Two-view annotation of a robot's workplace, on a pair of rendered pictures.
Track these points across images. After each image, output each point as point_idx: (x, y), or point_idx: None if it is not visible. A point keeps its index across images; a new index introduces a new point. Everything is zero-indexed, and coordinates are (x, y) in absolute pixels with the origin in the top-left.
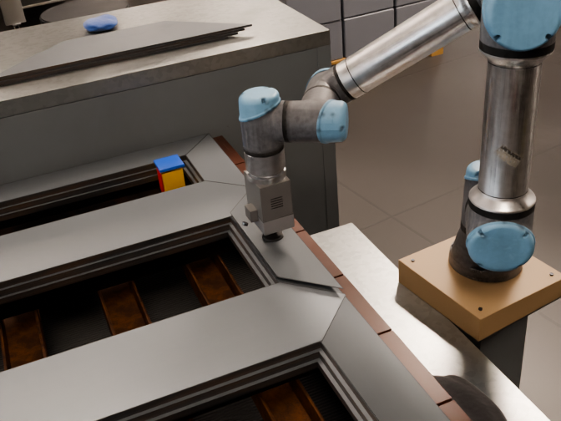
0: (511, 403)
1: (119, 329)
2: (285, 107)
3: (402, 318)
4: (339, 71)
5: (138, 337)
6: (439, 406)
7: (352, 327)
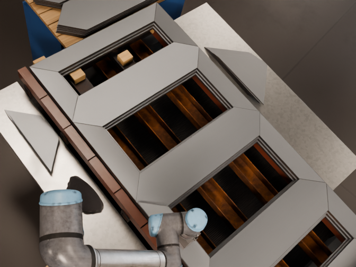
0: None
1: (239, 221)
2: (181, 216)
3: None
4: (161, 253)
5: (210, 166)
6: (92, 156)
7: (128, 181)
